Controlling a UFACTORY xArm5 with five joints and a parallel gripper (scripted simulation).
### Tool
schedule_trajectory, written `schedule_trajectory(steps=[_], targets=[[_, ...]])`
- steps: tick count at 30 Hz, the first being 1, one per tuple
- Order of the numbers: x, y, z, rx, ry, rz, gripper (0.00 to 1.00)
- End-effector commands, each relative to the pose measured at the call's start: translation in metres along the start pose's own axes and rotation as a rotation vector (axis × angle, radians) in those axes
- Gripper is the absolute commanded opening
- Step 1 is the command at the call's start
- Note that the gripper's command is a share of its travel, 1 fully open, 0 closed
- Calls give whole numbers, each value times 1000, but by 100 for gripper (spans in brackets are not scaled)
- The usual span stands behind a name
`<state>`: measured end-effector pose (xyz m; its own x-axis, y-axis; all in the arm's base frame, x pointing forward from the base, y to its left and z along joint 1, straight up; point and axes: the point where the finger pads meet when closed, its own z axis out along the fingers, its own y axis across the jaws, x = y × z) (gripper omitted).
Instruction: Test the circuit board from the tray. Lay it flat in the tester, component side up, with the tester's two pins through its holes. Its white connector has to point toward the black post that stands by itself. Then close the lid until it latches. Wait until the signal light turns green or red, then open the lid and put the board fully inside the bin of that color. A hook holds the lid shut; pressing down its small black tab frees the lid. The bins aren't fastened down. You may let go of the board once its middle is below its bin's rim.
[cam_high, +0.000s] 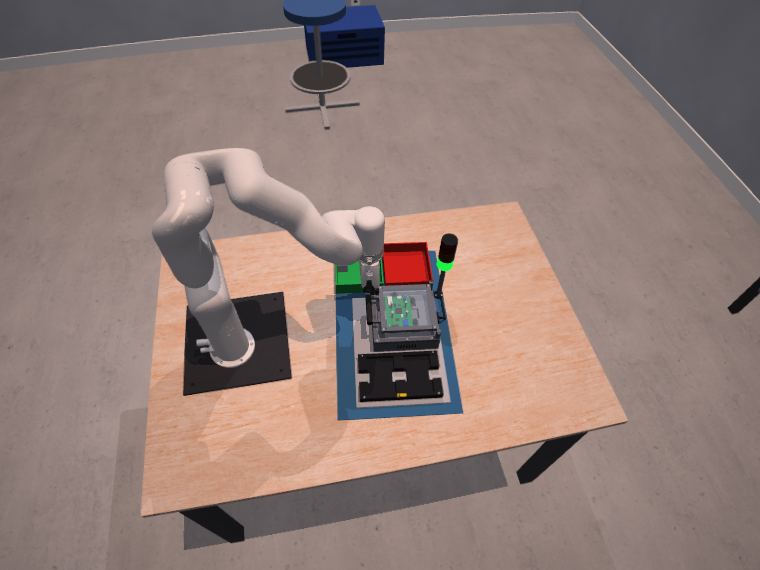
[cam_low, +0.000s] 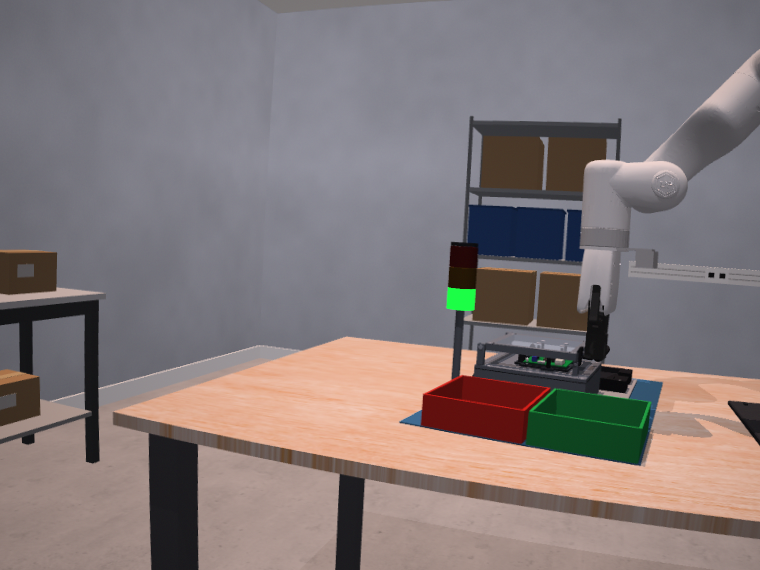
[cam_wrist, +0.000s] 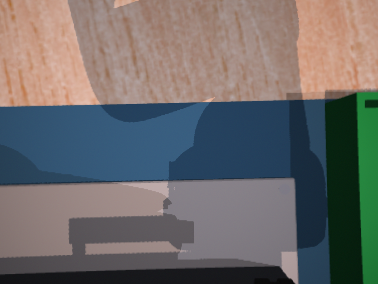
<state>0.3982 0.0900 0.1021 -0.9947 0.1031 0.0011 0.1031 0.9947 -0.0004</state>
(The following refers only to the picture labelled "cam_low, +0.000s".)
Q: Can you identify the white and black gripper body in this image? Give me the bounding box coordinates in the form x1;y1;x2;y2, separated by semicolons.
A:
577;246;628;316

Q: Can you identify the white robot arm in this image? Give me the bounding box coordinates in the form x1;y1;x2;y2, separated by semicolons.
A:
580;49;760;269

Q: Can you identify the green bin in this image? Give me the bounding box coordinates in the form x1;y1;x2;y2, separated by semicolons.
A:
526;388;651;464

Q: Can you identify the red bin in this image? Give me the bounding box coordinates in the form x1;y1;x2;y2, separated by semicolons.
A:
421;375;551;444

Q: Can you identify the green circuit board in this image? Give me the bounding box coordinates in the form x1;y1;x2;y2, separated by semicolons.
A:
523;356;573;368

